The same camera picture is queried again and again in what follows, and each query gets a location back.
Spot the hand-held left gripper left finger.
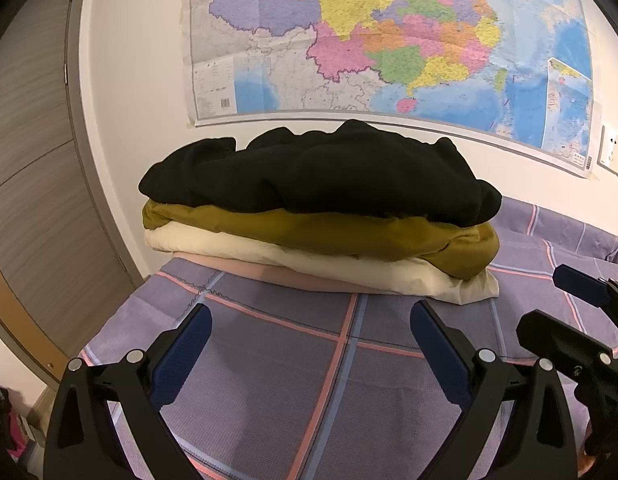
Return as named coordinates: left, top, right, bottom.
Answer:
left=43, top=304, right=213, bottom=480

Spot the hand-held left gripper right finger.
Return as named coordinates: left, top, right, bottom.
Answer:
left=410, top=300, right=580, bottom=480

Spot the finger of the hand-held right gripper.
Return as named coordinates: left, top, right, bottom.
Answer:
left=553, top=264, right=618, bottom=311
left=515, top=309, right=618, bottom=378

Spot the black coat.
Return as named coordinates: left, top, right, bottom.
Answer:
left=138, top=119, right=503, bottom=226

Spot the purple plaid bedsheet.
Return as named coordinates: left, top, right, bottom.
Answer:
left=81, top=195, right=618, bottom=480

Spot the pink folded garment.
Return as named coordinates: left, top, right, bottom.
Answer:
left=174, top=252, right=370, bottom=295

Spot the cream folded garment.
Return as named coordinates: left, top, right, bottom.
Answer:
left=144, top=222, right=500, bottom=305

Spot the olive folded garment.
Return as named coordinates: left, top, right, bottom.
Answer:
left=141, top=199, right=500, bottom=281

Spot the black and pink cloth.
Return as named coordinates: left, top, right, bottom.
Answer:
left=0, top=385, right=34, bottom=480

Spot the wooden wardrobe door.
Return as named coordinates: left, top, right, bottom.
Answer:
left=0, top=0, right=154, bottom=391

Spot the white wall socket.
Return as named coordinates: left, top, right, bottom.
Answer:
left=598, top=125, right=618, bottom=171

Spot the colourful wall map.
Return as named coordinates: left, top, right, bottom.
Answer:
left=181, top=0, right=602, bottom=181

